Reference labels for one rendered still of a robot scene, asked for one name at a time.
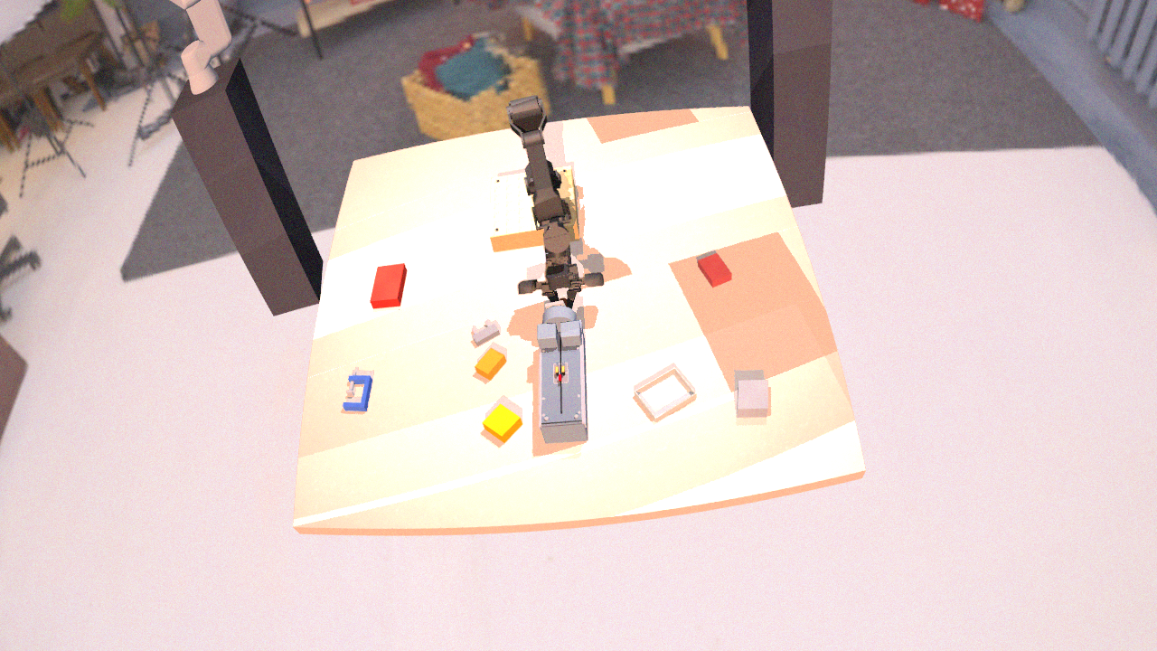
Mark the red rectangular block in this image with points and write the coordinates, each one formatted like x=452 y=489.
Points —
x=388 y=286
x=714 y=270

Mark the blue rectangular block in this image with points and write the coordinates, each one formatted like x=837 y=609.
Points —
x=366 y=393

